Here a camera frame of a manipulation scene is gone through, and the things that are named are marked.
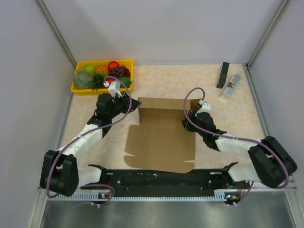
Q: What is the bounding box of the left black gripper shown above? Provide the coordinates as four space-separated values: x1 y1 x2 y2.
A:
108 92 141 119

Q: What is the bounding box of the brown cardboard box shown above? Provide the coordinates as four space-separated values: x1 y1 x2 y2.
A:
124 97 199 173

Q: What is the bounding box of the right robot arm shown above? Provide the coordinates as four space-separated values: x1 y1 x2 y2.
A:
182 111 297 189

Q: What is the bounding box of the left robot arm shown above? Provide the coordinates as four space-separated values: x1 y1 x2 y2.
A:
40 93 141 197

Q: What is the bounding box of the white silver carton box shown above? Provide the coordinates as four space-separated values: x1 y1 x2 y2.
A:
221 74 242 101

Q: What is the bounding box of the black carton box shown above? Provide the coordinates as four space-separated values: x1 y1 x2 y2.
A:
216 62 230 89

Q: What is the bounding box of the green lemon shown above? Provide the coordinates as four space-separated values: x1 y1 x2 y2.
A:
119 77 132 88

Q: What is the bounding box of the red apple front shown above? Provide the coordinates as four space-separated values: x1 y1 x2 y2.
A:
104 78 113 88

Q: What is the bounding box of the red apple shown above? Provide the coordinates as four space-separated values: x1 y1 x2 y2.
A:
104 78 113 88
108 61 120 70

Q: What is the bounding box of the purple grapes bunch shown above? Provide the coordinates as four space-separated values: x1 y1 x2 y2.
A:
109 66 131 78

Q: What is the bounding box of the red apple back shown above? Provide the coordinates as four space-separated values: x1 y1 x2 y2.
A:
108 61 120 70

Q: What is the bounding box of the orange pineapple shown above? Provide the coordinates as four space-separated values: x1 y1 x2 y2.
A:
94 65 109 76

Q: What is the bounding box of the green apple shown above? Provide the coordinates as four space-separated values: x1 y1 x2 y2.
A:
83 64 95 74

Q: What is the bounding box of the green melon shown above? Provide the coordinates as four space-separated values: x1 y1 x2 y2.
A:
73 71 93 89

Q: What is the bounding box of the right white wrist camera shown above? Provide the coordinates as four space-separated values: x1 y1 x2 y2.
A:
195 99 211 116

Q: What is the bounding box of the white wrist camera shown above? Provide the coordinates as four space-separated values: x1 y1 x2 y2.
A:
107 80 122 98
195 99 211 116

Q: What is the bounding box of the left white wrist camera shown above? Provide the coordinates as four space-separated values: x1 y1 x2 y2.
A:
107 80 122 98

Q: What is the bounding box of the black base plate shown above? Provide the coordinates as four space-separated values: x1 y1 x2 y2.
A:
80 169 251 197

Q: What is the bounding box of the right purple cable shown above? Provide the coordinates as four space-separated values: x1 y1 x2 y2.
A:
184 87 290 206

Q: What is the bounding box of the purple cable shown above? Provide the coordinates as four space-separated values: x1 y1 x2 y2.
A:
184 87 290 206
46 76 133 206

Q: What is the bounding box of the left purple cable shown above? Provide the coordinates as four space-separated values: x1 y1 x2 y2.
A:
46 76 133 206

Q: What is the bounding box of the aluminium frame rail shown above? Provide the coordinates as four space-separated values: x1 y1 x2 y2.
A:
30 169 304 228

